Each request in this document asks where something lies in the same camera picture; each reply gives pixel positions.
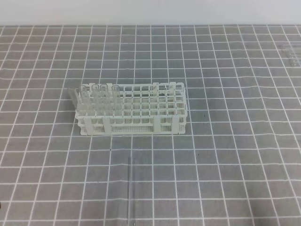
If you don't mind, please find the leaning clear test tube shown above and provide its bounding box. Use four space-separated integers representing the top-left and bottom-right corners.
68 88 79 109

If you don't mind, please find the grey checked tablecloth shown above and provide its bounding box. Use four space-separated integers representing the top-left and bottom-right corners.
0 24 301 226

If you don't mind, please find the white plastic test tube rack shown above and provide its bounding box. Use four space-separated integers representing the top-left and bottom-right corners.
75 82 188 136

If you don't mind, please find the clear plastic tray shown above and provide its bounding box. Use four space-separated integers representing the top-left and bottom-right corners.
282 44 301 67

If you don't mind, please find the clear test tube in rack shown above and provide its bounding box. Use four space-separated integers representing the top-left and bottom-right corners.
80 85 88 114

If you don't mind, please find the clear glass test tube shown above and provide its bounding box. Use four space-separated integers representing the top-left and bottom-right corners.
127 154 135 226

